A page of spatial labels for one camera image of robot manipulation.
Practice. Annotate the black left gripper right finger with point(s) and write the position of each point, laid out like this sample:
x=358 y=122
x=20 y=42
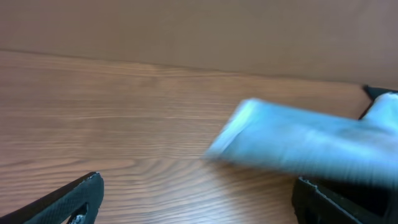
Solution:
x=317 y=201

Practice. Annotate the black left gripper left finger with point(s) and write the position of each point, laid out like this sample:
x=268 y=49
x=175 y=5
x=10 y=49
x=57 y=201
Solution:
x=77 y=202

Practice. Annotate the light blue denim shorts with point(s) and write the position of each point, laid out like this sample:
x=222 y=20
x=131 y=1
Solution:
x=265 y=134

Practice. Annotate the black cloth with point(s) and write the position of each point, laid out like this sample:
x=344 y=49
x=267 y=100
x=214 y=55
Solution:
x=373 y=93

